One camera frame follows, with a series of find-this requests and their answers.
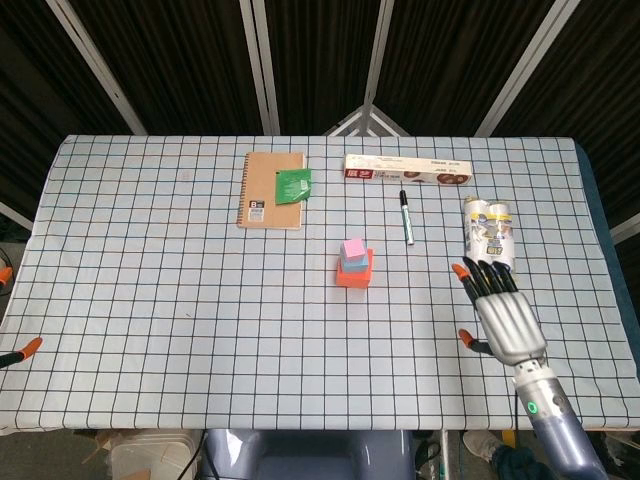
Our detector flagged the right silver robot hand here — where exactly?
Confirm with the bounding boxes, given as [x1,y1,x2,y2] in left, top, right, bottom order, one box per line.
[451,257,548,366]

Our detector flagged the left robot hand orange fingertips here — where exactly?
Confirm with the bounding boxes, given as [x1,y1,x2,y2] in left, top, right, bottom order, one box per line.
[0,266,45,370]

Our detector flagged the blue foam cube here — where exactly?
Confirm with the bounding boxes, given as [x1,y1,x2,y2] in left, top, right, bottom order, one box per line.
[340,249,372,276]

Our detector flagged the small pink foam cube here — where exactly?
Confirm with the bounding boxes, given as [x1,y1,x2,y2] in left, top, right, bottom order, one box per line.
[341,238,367,265]

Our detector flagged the pack of plastic bag rolls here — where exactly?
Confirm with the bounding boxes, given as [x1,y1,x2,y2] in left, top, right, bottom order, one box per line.
[462,197,519,276]

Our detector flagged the checkered light blue tablecloth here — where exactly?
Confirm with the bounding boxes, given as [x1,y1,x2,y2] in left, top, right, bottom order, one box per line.
[0,133,640,432]

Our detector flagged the dark teal cloth bundle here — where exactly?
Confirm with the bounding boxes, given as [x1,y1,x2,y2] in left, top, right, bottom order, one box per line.
[492,446,549,480]

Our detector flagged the green whiteboard marker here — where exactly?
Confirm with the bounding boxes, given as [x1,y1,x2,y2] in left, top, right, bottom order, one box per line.
[398,189,416,246]

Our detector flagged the white plastic bin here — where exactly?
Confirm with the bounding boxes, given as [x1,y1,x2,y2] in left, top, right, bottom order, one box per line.
[109,432,201,480]

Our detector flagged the large orange foam cube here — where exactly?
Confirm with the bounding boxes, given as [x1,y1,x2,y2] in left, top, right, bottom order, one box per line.
[335,248,376,291]

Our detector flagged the long baking paper box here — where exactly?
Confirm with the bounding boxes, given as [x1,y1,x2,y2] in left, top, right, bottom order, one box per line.
[343,153,474,187]

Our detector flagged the grey-blue robot torso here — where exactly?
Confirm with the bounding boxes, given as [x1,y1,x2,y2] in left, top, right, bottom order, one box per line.
[202,428,416,480]

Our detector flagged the white triangular screen foot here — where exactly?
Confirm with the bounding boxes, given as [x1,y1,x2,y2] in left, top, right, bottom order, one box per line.
[323,103,411,137]

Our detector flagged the green foil sachet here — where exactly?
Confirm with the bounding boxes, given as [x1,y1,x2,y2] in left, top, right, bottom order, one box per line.
[274,168,313,205]

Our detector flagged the kraft spiral notebook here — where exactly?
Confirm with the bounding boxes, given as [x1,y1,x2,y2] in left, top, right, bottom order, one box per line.
[236,151,307,231]

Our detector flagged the white screen frame post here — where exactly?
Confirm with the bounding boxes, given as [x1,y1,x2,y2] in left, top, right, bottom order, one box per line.
[362,0,397,109]
[0,202,32,231]
[45,0,149,136]
[610,214,640,246]
[238,0,281,135]
[474,0,584,137]

